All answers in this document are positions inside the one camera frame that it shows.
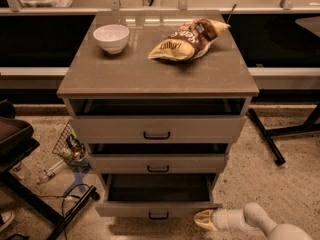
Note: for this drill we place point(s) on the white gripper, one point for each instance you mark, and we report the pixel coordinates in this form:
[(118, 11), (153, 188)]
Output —
[(220, 219)]

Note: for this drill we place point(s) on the grey drawer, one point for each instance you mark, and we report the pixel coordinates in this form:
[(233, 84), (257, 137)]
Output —
[(157, 196), (106, 121), (158, 158)]

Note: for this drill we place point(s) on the grey three-drawer cabinet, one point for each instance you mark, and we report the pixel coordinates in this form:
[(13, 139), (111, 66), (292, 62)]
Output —
[(131, 75)]

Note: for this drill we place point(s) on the black stand base right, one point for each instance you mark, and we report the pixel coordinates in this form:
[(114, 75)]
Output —
[(311, 124)]

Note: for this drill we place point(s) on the clear plastic bottle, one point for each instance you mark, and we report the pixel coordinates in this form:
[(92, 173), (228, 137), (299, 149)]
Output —
[(49, 173)]

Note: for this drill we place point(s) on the yellow brown chip bag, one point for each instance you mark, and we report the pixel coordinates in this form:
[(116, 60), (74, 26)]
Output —
[(190, 41)]

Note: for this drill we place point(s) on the white ceramic bowl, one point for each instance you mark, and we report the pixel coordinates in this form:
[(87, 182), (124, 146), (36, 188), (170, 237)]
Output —
[(112, 38)]

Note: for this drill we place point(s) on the dark tray on left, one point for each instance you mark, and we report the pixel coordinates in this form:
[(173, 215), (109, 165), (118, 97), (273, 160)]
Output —
[(13, 132)]

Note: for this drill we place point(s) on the wire mesh basket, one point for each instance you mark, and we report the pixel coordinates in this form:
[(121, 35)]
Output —
[(70, 149)]

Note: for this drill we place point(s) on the black table frame left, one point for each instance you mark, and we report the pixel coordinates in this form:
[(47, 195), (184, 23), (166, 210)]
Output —
[(16, 155)]

